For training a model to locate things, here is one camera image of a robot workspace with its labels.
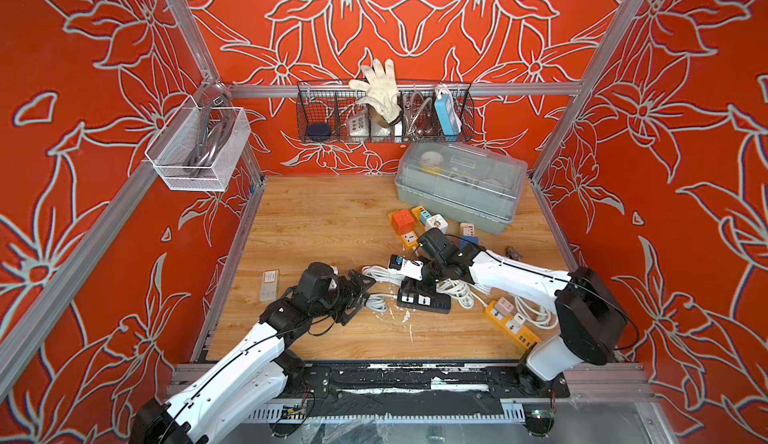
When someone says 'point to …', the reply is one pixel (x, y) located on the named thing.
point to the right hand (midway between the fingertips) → (401, 283)
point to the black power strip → (423, 295)
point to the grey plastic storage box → (462, 183)
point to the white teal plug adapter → (431, 221)
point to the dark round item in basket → (319, 131)
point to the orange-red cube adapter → (402, 222)
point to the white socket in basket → (358, 125)
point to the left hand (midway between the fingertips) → (372, 291)
